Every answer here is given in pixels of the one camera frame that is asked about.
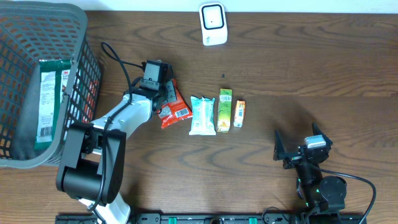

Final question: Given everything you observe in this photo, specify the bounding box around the green white 3M packet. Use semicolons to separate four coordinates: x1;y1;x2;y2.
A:
34;60;72;151

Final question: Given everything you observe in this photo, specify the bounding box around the grey plastic mesh basket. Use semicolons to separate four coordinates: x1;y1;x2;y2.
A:
1;1;102;169

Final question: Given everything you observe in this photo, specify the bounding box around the white teal wipes packet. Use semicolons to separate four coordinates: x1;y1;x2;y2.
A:
189;96;216;136

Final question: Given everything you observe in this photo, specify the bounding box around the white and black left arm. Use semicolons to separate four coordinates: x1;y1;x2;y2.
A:
56;60;177;223

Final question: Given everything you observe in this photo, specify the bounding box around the green snack box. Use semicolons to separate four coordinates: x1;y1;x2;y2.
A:
216;88;233;133

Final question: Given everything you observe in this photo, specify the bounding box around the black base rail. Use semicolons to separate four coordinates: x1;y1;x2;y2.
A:
55;212;364;224

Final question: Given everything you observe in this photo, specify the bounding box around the red snack packet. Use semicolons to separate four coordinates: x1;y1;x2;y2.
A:
159;78;193;129

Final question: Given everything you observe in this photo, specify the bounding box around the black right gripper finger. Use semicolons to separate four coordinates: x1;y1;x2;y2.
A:
312;123;333;146
273;130;285;161

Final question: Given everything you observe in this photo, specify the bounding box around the small orange candy box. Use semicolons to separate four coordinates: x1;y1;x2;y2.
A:
233;100;246;128

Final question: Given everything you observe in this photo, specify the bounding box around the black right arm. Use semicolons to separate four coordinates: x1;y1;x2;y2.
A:
273;123;347;223

